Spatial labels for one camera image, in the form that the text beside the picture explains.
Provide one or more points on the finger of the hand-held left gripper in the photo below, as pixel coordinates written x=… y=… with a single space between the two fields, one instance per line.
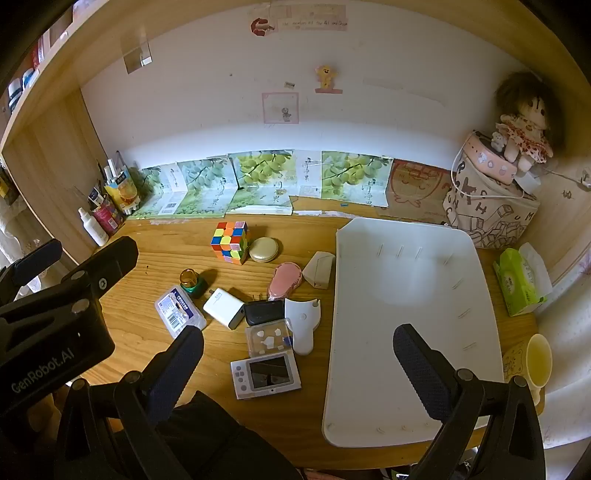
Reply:
x=39 y=258
x=117 y=256

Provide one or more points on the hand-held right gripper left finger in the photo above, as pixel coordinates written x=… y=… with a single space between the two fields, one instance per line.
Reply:
x=184 y=353

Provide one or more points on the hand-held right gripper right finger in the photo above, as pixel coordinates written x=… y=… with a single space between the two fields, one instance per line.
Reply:
x=413 y=355

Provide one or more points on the clear box with blue label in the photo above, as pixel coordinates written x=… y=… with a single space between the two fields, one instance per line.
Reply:
x=179 y=311

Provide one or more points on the white charger plug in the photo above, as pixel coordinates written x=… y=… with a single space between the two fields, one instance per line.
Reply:
x=222 y=308

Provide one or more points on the white plastic tray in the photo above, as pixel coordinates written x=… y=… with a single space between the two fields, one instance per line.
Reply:
x=406 y=295

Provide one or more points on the green bottle with gold cap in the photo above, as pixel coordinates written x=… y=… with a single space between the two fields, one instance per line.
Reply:
x=193 y=284

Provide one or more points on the small clear case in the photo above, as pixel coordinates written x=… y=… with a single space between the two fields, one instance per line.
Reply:
x=268 y=340

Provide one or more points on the white handheld game console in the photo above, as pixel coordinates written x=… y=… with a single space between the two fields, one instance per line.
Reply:
x=268 y=374

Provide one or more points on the black rounded case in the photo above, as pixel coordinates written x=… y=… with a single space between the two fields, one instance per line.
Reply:
x=263 y=313

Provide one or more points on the multicoloured puzzle cube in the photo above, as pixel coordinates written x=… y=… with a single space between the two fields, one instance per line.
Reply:
x=228 y=242

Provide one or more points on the white plastic gadget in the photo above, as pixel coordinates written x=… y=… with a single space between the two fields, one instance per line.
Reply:
x=302 y=323

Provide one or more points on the pink oval case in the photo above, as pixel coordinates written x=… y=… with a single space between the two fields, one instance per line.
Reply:
x=285 y=280

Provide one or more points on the round gold compact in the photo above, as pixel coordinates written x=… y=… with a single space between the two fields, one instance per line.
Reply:
x=264 y=250

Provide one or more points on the white spray bottle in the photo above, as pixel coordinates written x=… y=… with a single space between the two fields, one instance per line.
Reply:
x=93 y=230

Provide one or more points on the yellow carton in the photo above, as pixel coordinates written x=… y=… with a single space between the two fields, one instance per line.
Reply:
x=122 y=191

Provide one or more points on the white tube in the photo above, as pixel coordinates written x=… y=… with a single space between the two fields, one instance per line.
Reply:
x=111 y=170

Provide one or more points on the person's dark clothing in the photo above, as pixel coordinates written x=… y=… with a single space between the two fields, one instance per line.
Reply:
x=217 y=438

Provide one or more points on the wooden shelf unit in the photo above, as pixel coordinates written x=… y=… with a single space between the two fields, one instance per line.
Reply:
x=51 y=138

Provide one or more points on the cream bear mug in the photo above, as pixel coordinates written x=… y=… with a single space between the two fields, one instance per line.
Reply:
x=538 y=364

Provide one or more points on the beige angular box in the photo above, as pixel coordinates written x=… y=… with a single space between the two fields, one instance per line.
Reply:
x=319 y=270

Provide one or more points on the green tissue pack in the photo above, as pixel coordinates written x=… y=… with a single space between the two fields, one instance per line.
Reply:
x=519 y=281

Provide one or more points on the printed canvas bag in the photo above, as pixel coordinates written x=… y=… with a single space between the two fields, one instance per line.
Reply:
x=489 y=212

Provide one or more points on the brown cardboard with red drawing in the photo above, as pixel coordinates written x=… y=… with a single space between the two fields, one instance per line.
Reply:
x=415 y=189

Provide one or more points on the white jar with blue stripes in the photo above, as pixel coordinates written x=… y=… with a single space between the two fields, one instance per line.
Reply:
x=30 y=76
x=14 y=92

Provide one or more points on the pink round box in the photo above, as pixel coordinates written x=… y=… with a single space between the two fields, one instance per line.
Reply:
x=487 y=159

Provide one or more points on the white power adapter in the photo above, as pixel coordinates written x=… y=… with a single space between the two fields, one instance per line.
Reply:
x=531 y=181

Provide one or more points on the brown-haired doll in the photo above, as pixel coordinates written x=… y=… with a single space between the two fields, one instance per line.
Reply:
x=526 y=124

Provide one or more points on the taped paper note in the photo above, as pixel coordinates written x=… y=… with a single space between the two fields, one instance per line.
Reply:
x=314 y=18

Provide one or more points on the clear adhesive wall hook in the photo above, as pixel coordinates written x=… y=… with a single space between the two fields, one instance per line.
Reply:
x=137 y=53

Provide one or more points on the pink framed wall sticker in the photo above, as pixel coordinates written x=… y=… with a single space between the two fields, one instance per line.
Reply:
x=280 y=107

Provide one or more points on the small wall hook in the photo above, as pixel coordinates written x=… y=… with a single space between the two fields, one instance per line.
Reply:
x=585 y=177

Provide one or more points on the red wall sticker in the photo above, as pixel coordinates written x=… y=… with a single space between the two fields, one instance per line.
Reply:
x=262 y=26

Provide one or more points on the yellow bear wall sticker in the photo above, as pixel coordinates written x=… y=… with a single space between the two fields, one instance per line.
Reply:
x=325 y=76

